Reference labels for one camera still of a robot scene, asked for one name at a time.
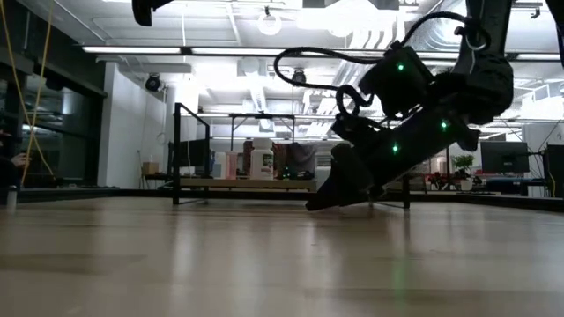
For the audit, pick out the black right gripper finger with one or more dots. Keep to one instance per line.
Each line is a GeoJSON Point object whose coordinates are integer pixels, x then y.
{"type": "Point", "coordinates": [348, 185]}

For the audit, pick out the white bottle green label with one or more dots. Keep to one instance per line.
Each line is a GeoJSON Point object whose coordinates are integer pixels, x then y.
{"type": "Point", "coordinates": [262, 160]}

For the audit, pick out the small orange vial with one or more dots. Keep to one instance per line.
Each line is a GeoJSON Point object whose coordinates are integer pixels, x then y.
{"type": "Point", "coordinates": [232, 167]}

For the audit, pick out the small white bottle bluish label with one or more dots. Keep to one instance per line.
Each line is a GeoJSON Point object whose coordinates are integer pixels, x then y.
{"type": "Point", "coordinates": [219, 167]}

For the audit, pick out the long ceiling light bar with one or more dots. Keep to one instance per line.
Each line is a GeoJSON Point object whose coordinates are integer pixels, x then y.
{"type": "Point", "coordinates": [132, 49]}

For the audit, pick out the grey hanging cloth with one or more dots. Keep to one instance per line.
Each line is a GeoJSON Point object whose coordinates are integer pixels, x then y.
{"type": "Point", "coordinates": [302, 158]}

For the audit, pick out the green plant white pot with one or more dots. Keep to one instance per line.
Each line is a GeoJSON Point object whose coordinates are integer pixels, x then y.
{"type": "Point", "coordinates": [463, 162]}

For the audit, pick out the brown patterned hanging cloth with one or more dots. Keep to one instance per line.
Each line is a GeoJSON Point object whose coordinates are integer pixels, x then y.
{"type": "Point", "coordinates": [281, 158]}

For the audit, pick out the black monitor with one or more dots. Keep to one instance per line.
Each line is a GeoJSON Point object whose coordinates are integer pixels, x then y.
{"type": "Point", "coordinates": [504, 156]}

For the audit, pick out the black cabinet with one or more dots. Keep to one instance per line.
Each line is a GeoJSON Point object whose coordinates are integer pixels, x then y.
{"type": "Point", "coordinates": [555, 171]}

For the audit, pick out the dark background monitor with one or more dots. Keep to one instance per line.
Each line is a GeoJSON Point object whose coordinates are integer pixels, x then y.
{"type": "Point", "coordinates": [194, 154]}

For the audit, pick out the cardboard box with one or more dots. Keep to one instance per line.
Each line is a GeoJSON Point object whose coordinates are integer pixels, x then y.
{"type": "Point", "coordinates": [150, 168]}

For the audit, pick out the person's hand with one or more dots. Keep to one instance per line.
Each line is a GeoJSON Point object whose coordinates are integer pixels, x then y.
{"type": "Point", "coordinates": [20, 159]}

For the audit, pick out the person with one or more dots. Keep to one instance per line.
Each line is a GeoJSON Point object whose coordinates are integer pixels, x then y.
{"type": "Point", "coordinates": [5, 171]}

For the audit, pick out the small white grey-topped cylinder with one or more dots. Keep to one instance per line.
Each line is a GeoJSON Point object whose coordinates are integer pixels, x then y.
{"type": "Point", "coordinates": [11, 200]}

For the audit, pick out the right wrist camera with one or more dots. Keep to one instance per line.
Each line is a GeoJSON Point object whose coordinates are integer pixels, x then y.
{"type": "Point", "coordinates": [352, 130]}

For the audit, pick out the black ceiling spot camera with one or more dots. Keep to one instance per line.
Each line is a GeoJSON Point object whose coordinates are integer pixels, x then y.
{"type": "Point", "coordinates": [153, 83]}
{"type": "Point", "coordinates": [299, 77]}

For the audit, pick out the black background metal frame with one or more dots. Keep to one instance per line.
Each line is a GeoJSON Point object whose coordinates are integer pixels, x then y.
{"type": "Point", "coordinates": [264, 115]}

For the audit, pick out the large silver air duct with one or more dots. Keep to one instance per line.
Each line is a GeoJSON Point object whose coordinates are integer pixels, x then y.
{"type": "Point", "coordinates": [436, 33]}

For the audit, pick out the black aluminium rig frame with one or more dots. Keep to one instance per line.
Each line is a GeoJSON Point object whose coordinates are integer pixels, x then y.
{"type": "Point", "coordinates": [141, 193]}

